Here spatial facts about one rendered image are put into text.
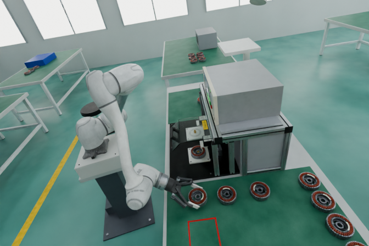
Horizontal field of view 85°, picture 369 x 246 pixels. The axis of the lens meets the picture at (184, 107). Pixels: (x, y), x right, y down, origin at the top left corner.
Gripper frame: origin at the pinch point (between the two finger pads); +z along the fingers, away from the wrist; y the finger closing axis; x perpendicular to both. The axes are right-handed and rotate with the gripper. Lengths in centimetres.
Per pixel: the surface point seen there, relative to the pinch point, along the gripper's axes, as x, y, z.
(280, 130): 49, -28, 25
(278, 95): 62, -39, 16
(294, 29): 25, -579, 178
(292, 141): 27, -57, 56
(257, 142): 36.3, -25.2, 18.3
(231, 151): 24.6, -21.9, 8.4
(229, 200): 8.4, -0.6, 16.4
